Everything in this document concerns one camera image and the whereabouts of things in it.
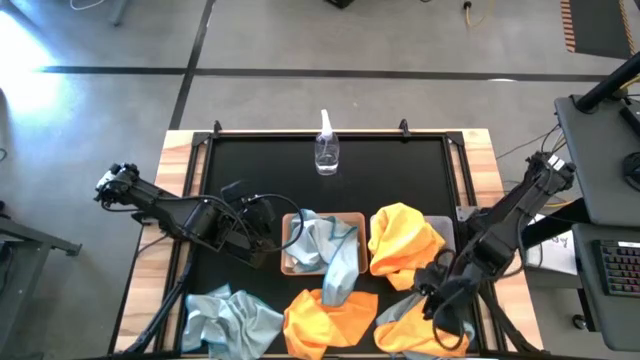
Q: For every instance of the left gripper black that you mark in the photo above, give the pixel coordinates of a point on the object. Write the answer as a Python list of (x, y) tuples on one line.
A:
[(255, 240)]

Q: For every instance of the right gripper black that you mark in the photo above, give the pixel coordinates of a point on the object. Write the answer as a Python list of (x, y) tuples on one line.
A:
[(432, 290)]

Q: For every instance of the light blue microfiber towel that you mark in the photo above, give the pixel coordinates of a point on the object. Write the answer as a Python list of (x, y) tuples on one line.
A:
[(310, 250), (342, 270), (395, 310), (230, 325)]

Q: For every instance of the orange microfiber towel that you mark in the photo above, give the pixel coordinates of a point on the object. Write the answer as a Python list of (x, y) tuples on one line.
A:
[(400, 240), (320, 325), (400, 335)]

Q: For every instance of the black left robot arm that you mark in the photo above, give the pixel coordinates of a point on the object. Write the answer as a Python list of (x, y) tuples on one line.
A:
[(165, 210)]

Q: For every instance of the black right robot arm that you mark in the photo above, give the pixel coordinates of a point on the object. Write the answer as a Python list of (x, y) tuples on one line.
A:
[(500, 235)]

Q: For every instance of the grey rectangular basket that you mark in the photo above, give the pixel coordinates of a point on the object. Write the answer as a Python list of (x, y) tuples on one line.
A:
[(445, 227)]

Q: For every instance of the black table mat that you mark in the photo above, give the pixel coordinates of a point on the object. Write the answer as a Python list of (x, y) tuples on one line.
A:
[(260, 165)]

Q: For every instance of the brown rectangular basket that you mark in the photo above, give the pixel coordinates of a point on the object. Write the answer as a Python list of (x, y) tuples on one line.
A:
[(363, 260)]

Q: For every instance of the clear spray bottle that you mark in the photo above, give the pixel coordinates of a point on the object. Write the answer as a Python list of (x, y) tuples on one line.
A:
[(327, 155)]

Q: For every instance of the white paper sheet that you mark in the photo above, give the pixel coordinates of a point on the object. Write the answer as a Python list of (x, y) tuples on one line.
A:
[(555, 255)]

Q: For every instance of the black desk support beam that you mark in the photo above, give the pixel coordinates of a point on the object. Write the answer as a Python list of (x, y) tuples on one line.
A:
[(560, 222)]

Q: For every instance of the black caster wheel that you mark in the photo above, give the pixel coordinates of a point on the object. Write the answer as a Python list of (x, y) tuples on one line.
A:
[(579, 321)]

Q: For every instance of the grey keyboard tray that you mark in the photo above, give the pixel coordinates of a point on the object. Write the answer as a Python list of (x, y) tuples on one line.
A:
[(585, 300)]

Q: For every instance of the backlit black keyboard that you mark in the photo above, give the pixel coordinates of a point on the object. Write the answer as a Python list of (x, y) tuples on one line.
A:
[(620, 267)]

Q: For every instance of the grey desk top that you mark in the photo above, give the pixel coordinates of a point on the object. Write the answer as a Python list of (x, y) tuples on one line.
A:
[(595, 150)]

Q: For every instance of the grey side table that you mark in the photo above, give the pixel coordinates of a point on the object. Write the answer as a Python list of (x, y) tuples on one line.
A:
[(30, 240)]

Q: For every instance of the black round desk object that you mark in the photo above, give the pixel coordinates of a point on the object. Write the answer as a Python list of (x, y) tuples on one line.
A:
[(634, 172)]

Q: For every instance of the grey metal leg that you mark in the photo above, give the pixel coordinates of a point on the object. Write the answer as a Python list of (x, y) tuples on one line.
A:
[(120, 12)]

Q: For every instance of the black round pole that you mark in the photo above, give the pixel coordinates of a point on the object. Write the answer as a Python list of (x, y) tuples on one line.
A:
[(605, 87)]

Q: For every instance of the black mat with striped edge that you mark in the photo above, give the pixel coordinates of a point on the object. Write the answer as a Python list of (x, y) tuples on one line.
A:
[(600, 25)]

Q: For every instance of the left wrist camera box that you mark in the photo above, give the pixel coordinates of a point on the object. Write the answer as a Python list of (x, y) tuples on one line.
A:
[(233, 191)]

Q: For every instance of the black frame clamp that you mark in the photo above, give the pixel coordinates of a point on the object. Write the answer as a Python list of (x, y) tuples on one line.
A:
[(404, 128), (217, 129)]

